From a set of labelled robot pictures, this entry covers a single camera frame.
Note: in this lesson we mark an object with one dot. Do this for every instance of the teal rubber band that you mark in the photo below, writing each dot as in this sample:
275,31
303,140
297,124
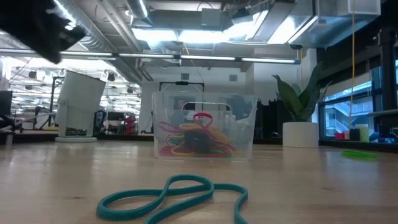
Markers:
99,209

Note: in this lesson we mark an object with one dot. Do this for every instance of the black background monitor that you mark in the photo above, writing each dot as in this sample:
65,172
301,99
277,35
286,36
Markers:
115,116

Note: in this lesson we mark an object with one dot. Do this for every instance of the red rubber band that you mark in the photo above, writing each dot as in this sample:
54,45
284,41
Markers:
202,115

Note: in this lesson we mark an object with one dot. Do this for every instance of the black cup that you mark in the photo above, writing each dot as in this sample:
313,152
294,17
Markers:
354,134

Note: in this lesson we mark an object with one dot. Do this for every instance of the pale green cup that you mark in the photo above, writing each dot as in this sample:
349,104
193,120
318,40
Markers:
363,132

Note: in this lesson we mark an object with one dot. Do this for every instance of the black security camera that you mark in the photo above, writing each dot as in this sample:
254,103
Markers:
296,46

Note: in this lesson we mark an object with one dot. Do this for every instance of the rubber bands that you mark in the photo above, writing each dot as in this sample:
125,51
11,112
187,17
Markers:
164,152

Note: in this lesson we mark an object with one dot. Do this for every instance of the long ceiling light bar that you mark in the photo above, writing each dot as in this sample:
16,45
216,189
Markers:
217,58

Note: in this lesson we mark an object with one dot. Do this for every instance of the silver rectangular air duct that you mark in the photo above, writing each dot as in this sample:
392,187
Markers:
329,28

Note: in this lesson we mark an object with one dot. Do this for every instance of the blue object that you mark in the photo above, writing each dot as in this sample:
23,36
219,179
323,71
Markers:
374,137

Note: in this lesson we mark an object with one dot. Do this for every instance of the black pole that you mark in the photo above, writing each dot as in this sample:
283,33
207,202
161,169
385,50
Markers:
388,87

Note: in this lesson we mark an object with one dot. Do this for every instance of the round silver duct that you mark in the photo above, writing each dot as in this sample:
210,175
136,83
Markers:
138,7

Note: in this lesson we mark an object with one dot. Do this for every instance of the person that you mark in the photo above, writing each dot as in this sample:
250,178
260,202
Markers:
182,104

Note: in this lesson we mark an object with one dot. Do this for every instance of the red background machine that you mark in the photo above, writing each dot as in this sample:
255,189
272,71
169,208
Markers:
130,124

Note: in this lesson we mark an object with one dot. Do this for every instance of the clear plastic bin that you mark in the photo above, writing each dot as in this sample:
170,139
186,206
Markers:
239,124

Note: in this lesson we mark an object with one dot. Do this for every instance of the black computer mouse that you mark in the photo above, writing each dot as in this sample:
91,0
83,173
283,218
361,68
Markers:
275,135

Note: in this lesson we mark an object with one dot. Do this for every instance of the black gantry frame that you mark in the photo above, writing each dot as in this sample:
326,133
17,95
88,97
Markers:
182,83

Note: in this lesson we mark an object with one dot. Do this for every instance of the colourful bands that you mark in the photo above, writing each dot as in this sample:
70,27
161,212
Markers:
182,153

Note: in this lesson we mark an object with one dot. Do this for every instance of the snake plant in white pot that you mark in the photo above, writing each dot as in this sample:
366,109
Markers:
300,135

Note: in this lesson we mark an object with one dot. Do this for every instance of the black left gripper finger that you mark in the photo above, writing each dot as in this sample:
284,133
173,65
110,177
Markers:
60,40

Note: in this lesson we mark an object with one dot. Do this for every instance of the wide black rubber band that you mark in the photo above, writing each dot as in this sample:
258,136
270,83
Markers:
197,143

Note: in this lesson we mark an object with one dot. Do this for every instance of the black desk monitor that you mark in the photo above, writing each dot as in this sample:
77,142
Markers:
5,102

